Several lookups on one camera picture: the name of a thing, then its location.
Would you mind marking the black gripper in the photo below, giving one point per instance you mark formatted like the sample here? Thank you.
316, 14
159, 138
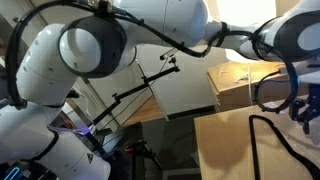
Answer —
305, 110

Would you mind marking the band-aid strips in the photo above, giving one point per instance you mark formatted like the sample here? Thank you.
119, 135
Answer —
271, 104

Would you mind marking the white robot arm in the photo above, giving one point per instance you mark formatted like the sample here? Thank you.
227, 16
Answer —
101, 44

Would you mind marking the wooden dresser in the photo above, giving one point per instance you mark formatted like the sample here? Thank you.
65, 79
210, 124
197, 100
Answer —
233, 84

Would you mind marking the black camera on boom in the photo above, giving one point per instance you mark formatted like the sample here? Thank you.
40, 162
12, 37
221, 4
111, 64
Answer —
168, 54

